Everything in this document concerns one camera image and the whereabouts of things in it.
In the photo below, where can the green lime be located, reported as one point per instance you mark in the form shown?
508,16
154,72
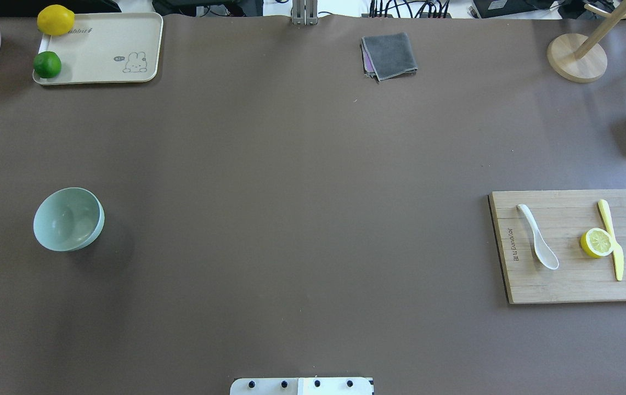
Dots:
47,64

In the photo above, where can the white ceramic spoon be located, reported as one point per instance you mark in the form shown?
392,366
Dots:
543,252

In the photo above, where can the halved lemon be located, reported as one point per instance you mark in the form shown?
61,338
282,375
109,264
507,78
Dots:
596,243

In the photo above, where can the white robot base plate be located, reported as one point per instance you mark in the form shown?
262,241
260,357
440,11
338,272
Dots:
303,385

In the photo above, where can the light green ceramic bowl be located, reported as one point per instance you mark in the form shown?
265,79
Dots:
68,220

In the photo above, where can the wooden mug tree stand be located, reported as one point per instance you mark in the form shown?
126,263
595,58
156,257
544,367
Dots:
579,58

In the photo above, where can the beige rabbit tray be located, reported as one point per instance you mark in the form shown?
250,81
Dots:
106,48

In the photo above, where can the yellow plastic knife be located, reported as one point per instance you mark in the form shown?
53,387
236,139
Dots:
618,253

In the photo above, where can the whole yellow lemon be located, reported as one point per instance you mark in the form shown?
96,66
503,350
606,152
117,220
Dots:
55,20

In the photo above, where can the aluminium frame post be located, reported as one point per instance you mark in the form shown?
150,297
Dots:
304,12

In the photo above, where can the folded grey cloth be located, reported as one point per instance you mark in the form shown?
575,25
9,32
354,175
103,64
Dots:
388,56

